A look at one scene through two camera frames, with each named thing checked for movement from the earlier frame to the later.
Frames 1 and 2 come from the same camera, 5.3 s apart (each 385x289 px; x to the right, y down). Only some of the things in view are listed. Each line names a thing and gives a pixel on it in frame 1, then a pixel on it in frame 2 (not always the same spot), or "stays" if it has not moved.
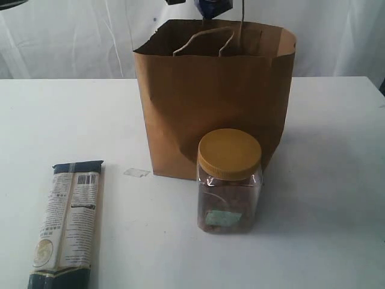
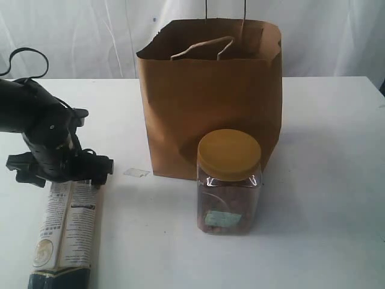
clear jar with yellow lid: [229, 182] stays
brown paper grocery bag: [203, 76] stays
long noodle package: [63, 250] stays
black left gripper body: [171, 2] to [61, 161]
